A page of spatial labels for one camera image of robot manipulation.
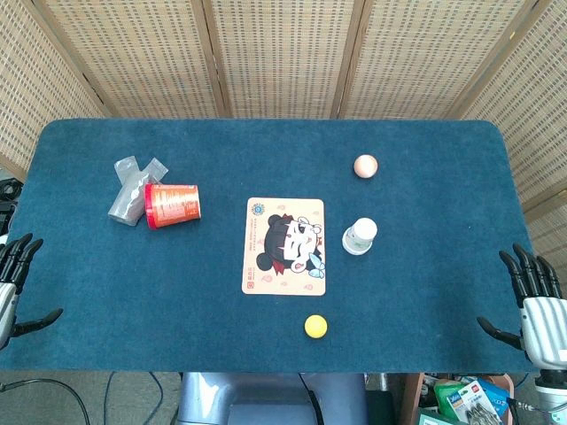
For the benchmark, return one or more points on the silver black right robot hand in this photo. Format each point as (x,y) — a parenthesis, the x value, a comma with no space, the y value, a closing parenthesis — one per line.
(545,327)

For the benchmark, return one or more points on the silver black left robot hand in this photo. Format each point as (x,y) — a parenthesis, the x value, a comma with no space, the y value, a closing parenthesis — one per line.
(8,305)

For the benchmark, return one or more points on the white paper cup green flower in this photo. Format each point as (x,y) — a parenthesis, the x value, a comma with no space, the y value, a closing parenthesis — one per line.
(361,237)

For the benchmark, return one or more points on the orange red noodle cup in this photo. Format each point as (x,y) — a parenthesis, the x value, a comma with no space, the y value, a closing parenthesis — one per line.
(173,204)

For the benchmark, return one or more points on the blue packet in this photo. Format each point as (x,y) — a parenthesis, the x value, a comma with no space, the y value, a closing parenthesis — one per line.
(498,396)

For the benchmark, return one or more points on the white blister pack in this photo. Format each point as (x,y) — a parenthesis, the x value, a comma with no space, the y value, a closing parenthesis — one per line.
(476,405)

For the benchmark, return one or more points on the dark equipment beside table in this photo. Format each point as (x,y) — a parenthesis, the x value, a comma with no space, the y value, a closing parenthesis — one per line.
(8,199)

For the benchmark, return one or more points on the green packet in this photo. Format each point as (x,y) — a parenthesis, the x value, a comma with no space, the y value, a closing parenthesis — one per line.
(447,396)

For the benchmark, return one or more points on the brown wooden crate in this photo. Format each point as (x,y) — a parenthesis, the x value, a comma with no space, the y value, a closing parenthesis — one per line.
(412,398)

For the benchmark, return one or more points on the grey plastic bag roll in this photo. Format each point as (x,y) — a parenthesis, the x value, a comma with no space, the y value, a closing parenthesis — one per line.
(128,195)

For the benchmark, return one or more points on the blue felt table cloth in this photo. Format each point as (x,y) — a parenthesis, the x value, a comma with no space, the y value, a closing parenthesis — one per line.
(177,301)

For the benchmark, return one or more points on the woven rattan screen panel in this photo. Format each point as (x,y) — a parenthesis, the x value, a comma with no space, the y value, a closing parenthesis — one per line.
(283,57)
(425,57)
(40,79)
(133,57)
(536,124)

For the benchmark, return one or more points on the yellow ball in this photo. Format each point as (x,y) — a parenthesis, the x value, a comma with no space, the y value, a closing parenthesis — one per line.
(316,327)

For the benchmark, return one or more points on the beige pink ball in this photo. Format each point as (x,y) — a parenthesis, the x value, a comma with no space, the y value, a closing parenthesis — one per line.
(366,166)

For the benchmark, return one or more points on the grey blue robot torso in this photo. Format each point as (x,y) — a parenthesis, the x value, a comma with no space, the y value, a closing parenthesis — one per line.
(248,398)

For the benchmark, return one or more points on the cartoon girl mouse pad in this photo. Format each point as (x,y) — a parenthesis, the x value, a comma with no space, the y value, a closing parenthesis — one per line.
(283,248)

